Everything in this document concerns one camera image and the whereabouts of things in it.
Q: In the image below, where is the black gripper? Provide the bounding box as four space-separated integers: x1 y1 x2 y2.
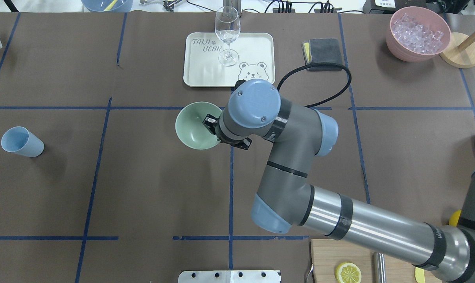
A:
202 114 252 150

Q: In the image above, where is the light blue plastic cup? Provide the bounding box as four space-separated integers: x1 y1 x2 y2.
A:
1 127 44 158

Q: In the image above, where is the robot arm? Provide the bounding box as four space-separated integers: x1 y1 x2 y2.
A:
202 79 475 283

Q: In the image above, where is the green ceramic bowl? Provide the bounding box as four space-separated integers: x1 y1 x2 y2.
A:
175 101 222 150

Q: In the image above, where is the blue bowl with fork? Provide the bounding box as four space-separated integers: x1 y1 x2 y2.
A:
81 0 133 13

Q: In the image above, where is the pink bowl of ice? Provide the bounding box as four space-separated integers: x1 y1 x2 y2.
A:
386 6 451 62

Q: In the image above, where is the cream bear serving tray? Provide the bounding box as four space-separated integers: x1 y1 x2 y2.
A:
183 32 276 87

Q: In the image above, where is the clear wine glass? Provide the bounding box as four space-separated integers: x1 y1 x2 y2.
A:
214 6 241 67

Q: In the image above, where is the grey yellow folded cloth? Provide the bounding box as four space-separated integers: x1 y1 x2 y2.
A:
302 38 343 65

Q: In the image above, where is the wooden cutting board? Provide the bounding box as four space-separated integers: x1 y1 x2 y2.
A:
309 239 443 283

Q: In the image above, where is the lemon half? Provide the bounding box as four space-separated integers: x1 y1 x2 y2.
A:
334 262 362 283

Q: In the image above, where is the steel knife sharpener rod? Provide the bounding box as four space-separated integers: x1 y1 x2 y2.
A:
373 252 387 283

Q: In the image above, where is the wooden cup stand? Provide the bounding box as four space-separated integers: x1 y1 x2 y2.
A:
440 32 475 69

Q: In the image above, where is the yellow lemon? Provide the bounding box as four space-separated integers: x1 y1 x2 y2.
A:
448 209 462 227

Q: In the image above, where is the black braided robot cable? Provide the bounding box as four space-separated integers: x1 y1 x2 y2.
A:
277 63 352 108

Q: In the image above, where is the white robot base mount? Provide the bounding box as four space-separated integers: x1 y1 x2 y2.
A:
178 269 282 283

